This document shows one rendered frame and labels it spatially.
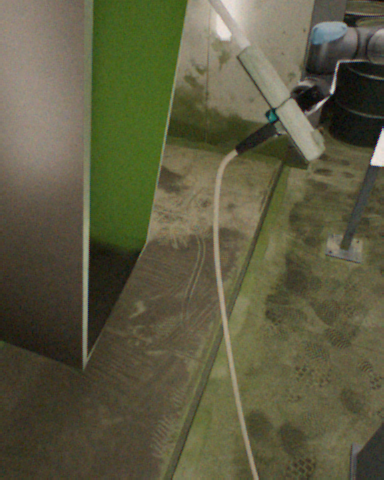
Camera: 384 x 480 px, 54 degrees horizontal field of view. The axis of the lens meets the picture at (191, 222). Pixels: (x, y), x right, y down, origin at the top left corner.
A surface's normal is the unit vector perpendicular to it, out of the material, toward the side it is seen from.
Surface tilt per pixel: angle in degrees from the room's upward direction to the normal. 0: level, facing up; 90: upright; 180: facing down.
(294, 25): 90
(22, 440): 0
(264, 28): 90
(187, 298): 0
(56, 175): 90
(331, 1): 90
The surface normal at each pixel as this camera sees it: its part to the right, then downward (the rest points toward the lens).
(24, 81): -0.25, 0.63
